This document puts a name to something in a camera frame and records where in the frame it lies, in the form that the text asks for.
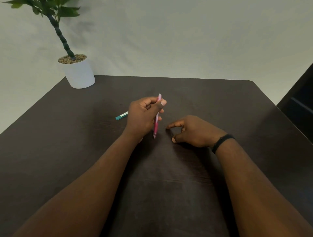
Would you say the person's left hand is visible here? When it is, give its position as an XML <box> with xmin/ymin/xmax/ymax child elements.
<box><xmin>123</xmin><ymin>96</ymin><xmax>167</xmax><ymax>143</ymax></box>

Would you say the person's right hand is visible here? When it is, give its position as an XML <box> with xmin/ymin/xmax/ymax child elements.
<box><xmin>167</xmin><ymin>115</ymin><xmax>227</xmax><ymax>148</ymax></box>

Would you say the pink pen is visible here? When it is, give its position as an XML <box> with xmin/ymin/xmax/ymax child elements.
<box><xmin>153</xmin><ymin>93</ymin><xmax>162</xmax><ymax>139</ymax></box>

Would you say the person's left forearm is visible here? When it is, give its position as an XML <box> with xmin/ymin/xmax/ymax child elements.
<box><xmin>12</xmin><ymin>128</ymin><xmax>143</xmax><ymax>237</ymax></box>

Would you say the person's right forearm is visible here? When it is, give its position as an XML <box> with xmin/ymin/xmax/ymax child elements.
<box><xmin>215</xmin><ymin>139</ymin><xmax>313</xmax><ymax>237</ymax></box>

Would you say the black wristband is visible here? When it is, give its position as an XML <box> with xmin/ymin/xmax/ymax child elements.
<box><xmin>211</xmin><ymin>134</ymin><xmax>236</xmax><ymax>154</ymax></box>

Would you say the white plant pot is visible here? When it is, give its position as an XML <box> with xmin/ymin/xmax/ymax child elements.
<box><xmin>58</xmin><ymin>54</ymin><xmax>96</xmax><ymax>89</ymax></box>

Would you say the dark chair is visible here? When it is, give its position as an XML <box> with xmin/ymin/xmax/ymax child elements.
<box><xmin>276</xmin><ymin>63</ymin><xmax>313</xmax><ymax>144</ymax></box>

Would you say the green potted plant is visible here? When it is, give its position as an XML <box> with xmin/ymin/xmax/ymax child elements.
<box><xmin>1</xmin><ymin>0</ymin><xmax>81</xmax><ymax>61</ymax></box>

